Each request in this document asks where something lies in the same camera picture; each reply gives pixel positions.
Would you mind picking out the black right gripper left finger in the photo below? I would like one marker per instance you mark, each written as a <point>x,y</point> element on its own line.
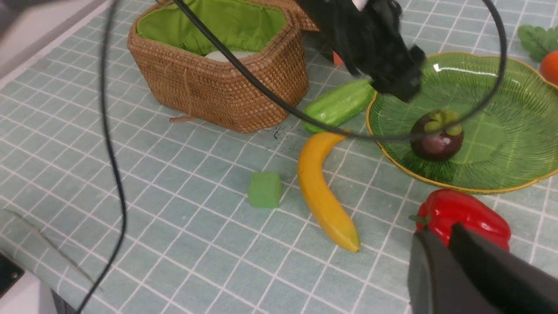
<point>437,283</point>

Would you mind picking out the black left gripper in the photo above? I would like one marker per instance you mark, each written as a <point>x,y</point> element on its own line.
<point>366,35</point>

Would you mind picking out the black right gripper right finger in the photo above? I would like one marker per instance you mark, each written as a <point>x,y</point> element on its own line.
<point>506,281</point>

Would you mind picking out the red bell pepper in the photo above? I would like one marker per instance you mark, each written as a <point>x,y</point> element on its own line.
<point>444,207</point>

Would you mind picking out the light green chayote gourd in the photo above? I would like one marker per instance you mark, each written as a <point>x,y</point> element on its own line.
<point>341,103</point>

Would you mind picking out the dark purple mangosteen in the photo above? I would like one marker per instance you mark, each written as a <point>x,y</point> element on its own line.
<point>441,146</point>

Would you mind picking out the yellow banana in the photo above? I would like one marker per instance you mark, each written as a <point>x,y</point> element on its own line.
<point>319,198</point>

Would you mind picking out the orange foam cube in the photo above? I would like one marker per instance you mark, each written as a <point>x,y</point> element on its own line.
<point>337,61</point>

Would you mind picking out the green glass leaf plate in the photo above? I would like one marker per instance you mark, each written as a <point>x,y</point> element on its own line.
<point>509,145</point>

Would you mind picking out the orange carrot with leaves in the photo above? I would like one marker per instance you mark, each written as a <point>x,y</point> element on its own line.
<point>542,47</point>

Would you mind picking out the green foam cube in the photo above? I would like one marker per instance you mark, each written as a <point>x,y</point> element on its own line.
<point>265,190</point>

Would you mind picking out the woven wicker basket green lining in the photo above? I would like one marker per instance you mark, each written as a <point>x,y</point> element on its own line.
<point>172,55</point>

